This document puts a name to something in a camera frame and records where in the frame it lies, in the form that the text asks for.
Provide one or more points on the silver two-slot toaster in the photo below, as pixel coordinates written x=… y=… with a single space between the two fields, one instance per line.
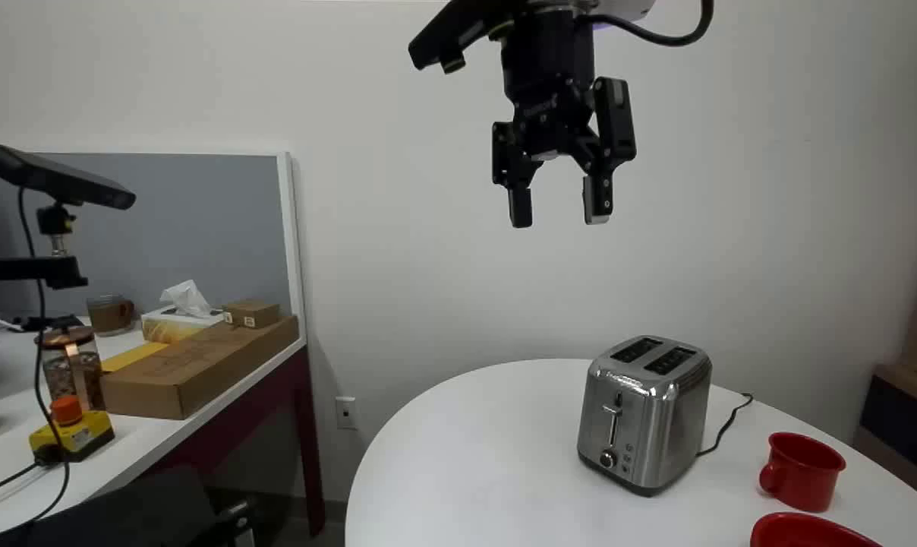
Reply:
x=645 y=409

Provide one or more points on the flat cardboard box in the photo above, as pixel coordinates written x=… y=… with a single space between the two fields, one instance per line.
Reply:
x=193 y=372

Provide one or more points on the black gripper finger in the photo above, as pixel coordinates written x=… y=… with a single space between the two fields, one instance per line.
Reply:
x=519 y=204
x=595 y=198

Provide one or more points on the red mug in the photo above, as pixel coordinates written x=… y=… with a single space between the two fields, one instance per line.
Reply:
x=798 y=472

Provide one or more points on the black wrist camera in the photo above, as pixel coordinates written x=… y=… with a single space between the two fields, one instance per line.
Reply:
x=460 y=24

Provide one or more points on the yellow emergency stop button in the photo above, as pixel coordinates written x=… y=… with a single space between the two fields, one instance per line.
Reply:
x=71 y=435

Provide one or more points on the round white table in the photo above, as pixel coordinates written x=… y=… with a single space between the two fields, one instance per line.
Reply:
x=493 y=458

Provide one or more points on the small clear container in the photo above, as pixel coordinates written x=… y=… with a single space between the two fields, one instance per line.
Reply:
x=71 y=365

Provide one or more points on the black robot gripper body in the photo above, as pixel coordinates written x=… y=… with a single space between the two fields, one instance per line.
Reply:
x=558 y=100

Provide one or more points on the grey partition panel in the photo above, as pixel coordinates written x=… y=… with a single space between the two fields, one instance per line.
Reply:
x=218 y=218

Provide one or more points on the white side desk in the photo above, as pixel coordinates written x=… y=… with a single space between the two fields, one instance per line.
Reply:
x=143 y=444

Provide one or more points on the black camera on stand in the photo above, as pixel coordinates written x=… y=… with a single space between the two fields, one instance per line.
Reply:
x=68 y=188

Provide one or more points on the red bowl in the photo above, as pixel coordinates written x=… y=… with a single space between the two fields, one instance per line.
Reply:
x=798 y=529

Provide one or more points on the white tissue box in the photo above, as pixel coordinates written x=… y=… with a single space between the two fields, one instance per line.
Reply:
x=184 y=311

